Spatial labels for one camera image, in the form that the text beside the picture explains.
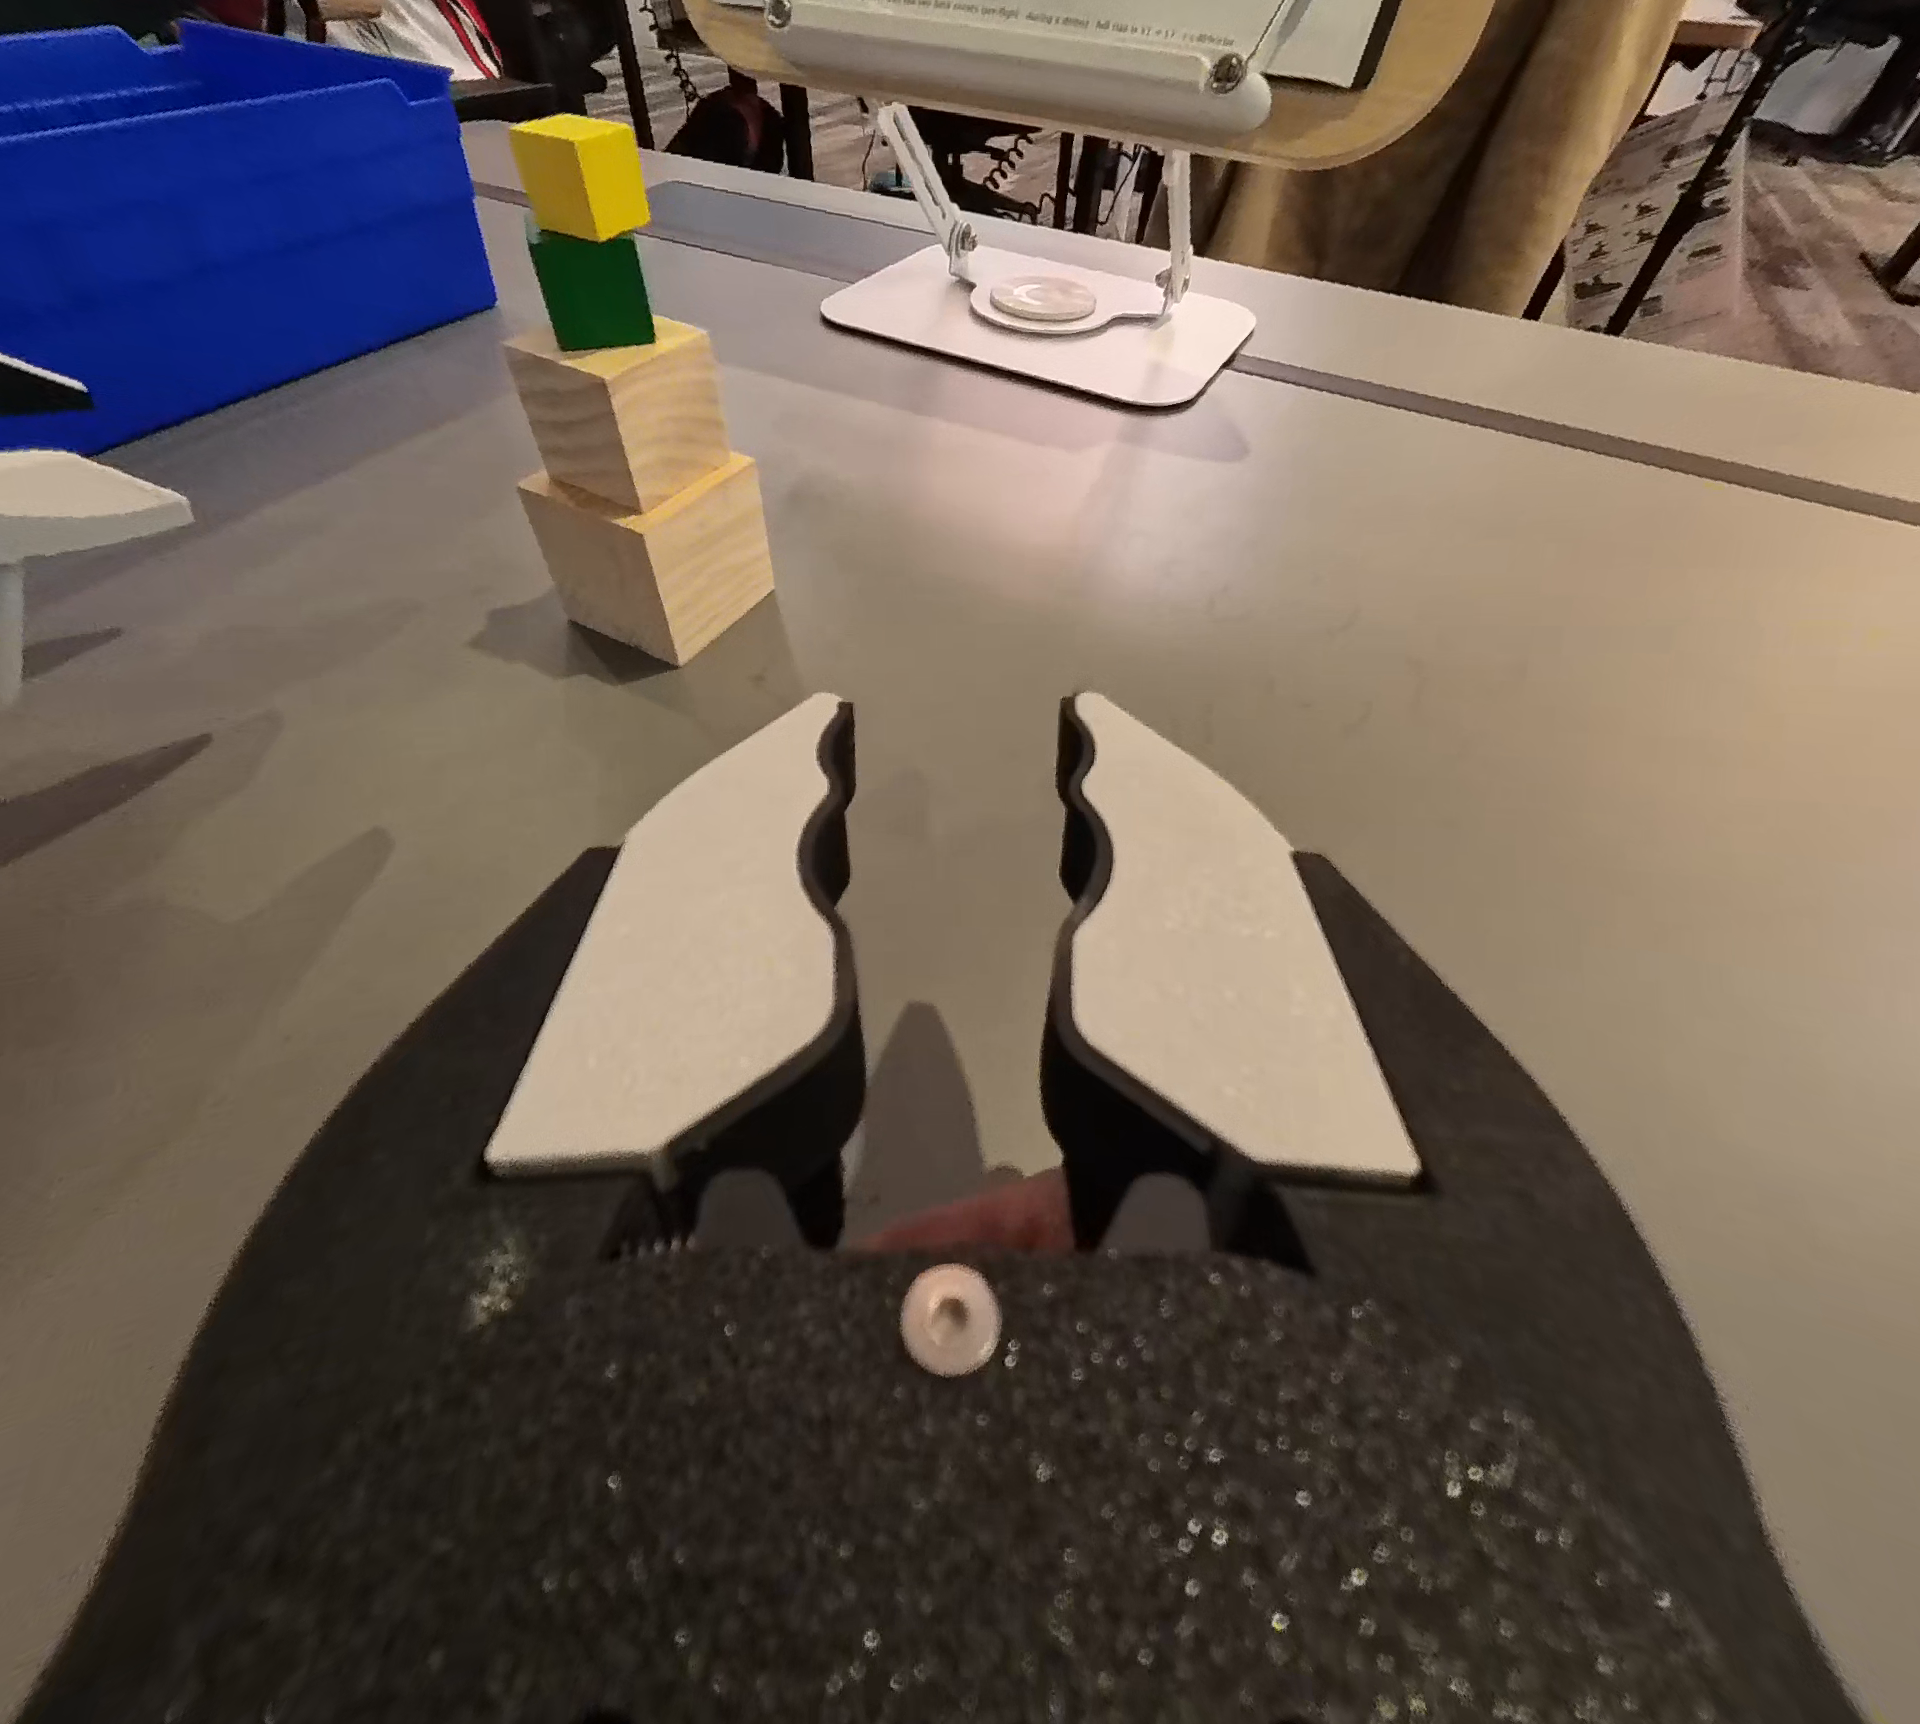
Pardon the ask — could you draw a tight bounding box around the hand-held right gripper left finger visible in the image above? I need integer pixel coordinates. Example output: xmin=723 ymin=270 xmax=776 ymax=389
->
xmin=483 ymin=693 xmax=870 ymax=1187

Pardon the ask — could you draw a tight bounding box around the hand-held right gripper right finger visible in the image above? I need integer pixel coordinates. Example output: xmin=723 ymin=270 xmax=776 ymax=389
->
xmin=1043 ymin=693 xmax=1424 ymax=1187

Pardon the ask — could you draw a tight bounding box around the blue plastic bin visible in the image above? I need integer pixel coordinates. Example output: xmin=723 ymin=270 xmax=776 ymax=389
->
xmin=0 ymin=20 xmax=499 ymax=462

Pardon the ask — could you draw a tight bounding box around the large pale wooden cube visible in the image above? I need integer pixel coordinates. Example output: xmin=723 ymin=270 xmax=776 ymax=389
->
xmin=517 ymin=453 xmax=779 ymax=669

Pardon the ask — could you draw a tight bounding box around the medium pale wooden cube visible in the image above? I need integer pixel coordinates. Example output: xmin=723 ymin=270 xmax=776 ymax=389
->
xmin=502 ymin=316 xmax=727 ymax=516

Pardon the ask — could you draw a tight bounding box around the green wooden cube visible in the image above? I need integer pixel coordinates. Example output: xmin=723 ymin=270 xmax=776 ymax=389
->
xmin=524 ymin=229 xmax=659 ymax=354

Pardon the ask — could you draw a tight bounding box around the yellow wooden cube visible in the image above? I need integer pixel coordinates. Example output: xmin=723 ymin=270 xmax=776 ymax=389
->
xmin=507 ymin=116 xmax=651 ymax=244

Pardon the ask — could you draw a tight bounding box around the white document stand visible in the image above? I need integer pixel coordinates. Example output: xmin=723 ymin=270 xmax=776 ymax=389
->
xmin=735 ymin=0 xmax=1420 ymax=411

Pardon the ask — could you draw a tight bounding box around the black tripod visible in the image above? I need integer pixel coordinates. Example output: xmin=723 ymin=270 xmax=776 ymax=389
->
xmin=1522 ymin=0 xmax=1920 ymax=338

